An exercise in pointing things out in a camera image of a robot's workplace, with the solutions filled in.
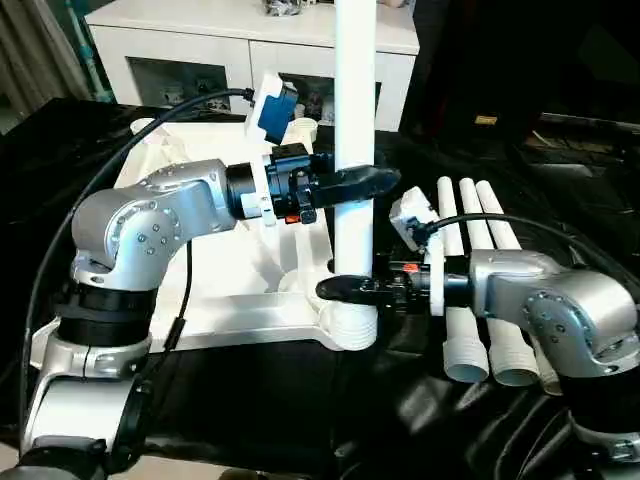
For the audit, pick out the white plastic table leg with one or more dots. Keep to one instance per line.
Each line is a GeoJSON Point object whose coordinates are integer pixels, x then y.
{"type": "Point", "coordinates": [355, 100]}
{"type": "Point", "coordinates": [495, 215]}
{"type": "Point", "coordinates": [447, 215]}
{"type": "Point", "coordinates": [475, 215]}

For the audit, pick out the white plastic table top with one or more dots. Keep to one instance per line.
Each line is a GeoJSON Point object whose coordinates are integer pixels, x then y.
{"type": "Point", "coordinates": [240, 310]}

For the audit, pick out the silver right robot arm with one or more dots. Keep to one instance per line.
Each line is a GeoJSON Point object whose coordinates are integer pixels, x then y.
{"type": "Point", "coordinates": [550, 300]}

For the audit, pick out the small yellow label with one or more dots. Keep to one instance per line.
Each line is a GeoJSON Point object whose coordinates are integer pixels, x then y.
{"type": "Point", "coordinates": [485, 120]}

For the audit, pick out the black work mat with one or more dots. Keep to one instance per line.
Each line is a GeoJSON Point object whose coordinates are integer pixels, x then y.
{"type": "Point", "coordinates": [280, 400]}

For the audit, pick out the white glass-door cabinet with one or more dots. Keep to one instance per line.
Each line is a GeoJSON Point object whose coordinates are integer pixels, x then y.
{"type": "Point", "coordinates": [200, 30]}

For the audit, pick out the dark item on cabinet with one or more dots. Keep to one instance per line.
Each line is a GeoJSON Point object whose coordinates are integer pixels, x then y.
{"type": "Point", "coordinates": [280, 6]}

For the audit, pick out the grey curtain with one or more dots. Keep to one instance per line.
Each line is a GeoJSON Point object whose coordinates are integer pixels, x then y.
{"type": "Point", "coordinates": [40, 60]}

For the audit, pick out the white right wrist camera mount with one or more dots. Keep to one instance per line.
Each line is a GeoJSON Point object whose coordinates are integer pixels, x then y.
{"type": "Point", "coordinates": [412, 210]}

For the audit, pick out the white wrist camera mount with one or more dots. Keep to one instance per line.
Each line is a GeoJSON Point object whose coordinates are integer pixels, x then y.
{"type": "Point", "coordinates": [265, 95]}
{"type": "Point", "coordinates": [412, 210]}

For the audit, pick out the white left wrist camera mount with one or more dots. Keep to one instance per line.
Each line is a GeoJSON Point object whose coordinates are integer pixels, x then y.
{"type": "Point", "coordinates": [265, 95]}

